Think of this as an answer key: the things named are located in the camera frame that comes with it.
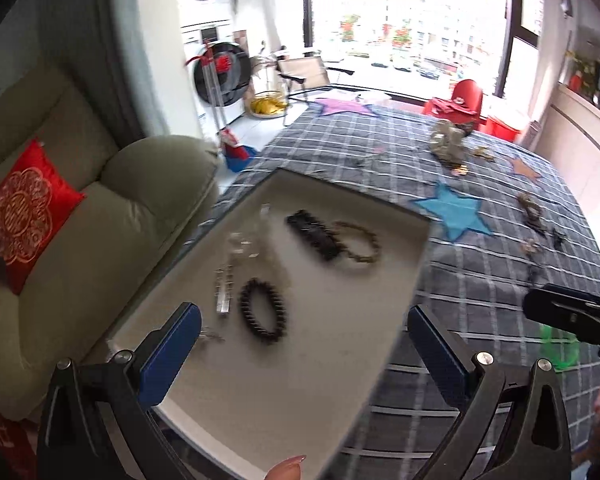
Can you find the beige sofa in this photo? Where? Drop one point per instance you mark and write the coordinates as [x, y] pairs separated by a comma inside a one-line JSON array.
[[105, 260]]

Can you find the red plastic chair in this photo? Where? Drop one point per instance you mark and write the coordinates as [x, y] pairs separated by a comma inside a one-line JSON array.
[[467, 92]]

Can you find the red bucket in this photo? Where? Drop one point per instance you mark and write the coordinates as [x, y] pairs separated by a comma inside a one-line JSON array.
[[502, 127]]

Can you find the white sheer curtain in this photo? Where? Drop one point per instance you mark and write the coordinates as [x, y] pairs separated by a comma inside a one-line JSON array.
[[270, 10]]

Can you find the flat brown barrette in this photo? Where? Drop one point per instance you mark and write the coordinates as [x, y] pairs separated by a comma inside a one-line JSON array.
[[536, 221]]

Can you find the red patterned cushion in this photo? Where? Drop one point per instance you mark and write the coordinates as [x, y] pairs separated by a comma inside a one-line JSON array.
[[25, 215]]

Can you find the small black hair clip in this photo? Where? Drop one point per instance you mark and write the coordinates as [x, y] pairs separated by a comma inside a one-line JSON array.
[[560, 237]]

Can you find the clear crystal bar clip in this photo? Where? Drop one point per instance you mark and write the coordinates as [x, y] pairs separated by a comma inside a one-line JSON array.
[[224, 290]]

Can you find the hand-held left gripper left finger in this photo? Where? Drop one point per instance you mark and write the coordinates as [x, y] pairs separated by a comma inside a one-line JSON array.
[[172, 355]]

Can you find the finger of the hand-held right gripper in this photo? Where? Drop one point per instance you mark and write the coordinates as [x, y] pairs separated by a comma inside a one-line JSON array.
[[570, 315]]

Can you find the folding chair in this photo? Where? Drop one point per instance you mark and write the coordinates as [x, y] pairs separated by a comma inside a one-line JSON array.
[[302, 67]]

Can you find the white washing machine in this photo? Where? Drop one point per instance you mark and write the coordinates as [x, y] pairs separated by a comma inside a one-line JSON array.
[[222, 70]]

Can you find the black studded hair clip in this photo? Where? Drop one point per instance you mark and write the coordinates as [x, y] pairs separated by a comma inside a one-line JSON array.
[[312, 235]]

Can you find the potted plant red pot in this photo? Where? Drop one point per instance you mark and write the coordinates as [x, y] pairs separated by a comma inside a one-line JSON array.
[[575, 82]]

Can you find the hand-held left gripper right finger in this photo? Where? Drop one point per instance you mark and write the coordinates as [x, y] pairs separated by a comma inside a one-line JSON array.
[[437, 360]]

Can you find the grey checkered star cloth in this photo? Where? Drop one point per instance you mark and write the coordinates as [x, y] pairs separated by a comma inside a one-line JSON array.
[[480, 280]]

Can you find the red cloth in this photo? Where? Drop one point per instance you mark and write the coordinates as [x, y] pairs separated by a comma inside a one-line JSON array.
[[0, 440]]

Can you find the grey curtain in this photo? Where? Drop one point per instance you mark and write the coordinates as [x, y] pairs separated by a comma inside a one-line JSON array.
[[105, 50]]

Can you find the white jewelry tray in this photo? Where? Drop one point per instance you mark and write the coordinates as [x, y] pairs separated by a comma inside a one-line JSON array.
[[290, 385]]

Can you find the white low cabinet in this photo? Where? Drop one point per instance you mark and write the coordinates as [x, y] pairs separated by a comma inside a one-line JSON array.
[[590, 130]]

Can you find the person's left hand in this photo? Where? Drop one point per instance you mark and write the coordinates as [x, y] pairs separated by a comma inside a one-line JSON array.
[[286, 467]]

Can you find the green bangle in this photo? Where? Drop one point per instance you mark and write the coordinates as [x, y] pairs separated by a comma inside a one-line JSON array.
[[545, 335]]

